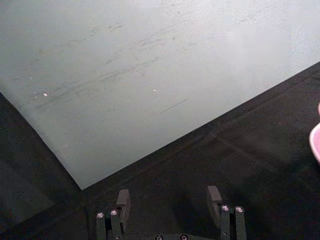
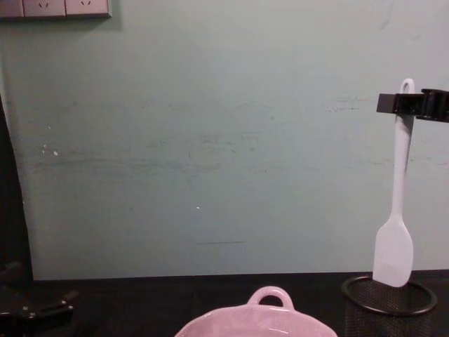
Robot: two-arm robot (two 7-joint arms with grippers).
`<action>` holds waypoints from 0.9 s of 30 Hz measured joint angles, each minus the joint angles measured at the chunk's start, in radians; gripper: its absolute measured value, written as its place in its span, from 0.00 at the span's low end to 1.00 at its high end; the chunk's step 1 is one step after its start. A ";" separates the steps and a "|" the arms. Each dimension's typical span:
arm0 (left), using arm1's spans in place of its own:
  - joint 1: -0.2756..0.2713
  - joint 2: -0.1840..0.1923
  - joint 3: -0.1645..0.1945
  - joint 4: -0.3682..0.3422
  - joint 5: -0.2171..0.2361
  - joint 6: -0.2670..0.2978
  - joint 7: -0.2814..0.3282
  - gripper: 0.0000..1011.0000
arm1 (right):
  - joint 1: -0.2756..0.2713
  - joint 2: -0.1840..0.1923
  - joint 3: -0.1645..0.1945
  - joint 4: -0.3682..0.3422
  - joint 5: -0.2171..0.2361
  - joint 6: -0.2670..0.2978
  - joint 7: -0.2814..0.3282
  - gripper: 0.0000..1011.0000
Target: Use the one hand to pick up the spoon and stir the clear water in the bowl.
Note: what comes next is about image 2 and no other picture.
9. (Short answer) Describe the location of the black hanging cloth strip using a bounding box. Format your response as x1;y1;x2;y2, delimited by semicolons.
0;89;34;282

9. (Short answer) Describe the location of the white silicone spatula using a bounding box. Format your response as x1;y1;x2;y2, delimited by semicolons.
372;78;415;289

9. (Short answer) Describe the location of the black table cloth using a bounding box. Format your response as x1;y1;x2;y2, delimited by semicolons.
0;270;449;337

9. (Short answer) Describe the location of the pink ceramic dish with handle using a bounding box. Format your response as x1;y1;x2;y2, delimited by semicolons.
174;285;339;337

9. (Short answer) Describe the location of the black mesh utensil holder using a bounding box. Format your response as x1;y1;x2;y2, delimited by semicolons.
341;275;438;337

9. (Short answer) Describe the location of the grey wall socket panel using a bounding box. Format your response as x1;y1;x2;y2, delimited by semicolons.
0;0;114;20

